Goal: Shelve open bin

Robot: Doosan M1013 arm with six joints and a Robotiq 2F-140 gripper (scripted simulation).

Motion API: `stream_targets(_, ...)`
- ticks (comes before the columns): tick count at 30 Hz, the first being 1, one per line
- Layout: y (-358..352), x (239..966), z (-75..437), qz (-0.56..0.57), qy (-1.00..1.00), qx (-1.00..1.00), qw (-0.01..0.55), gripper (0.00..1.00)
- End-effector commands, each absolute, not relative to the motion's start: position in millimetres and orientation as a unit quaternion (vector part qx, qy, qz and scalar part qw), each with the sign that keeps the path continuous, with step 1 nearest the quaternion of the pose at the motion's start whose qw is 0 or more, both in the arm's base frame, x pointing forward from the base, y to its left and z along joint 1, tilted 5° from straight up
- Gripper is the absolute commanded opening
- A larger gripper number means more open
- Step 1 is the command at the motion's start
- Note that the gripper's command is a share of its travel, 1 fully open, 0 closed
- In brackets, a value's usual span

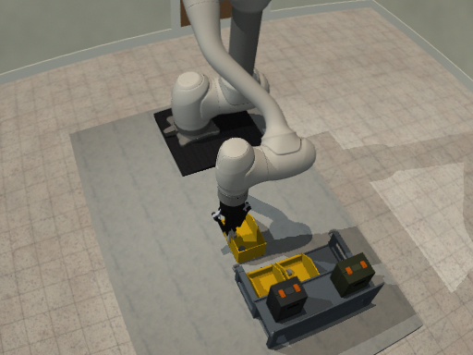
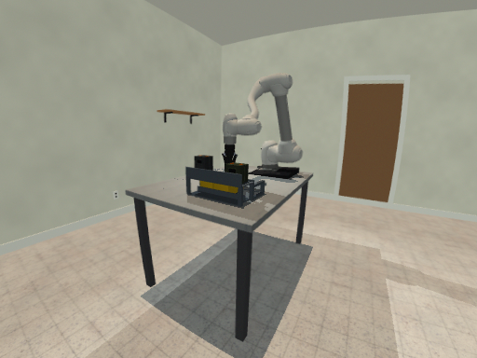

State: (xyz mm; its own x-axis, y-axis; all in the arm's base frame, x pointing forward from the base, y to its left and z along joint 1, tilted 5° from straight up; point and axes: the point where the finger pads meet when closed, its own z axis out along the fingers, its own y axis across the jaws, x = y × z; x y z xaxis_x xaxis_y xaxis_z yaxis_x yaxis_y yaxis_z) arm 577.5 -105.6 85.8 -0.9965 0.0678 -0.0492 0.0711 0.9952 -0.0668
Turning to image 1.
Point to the yellow bin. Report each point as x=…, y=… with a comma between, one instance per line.
x=265, y=277
x=247, y=235
x=301, y=265

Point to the dark green case with orange latches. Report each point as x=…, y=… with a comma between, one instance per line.
x=352, y=274

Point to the grey metal shelf rack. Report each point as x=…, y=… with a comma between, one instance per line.
x=321, y=295

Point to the black case with orange latches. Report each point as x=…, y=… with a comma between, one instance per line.
x=286, y=298

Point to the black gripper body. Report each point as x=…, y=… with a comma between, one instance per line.
x=230, y=209

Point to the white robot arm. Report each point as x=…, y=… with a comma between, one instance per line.
x=282, y=154

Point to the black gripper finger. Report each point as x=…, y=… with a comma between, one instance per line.
x=238, y=219
x=227, y=223

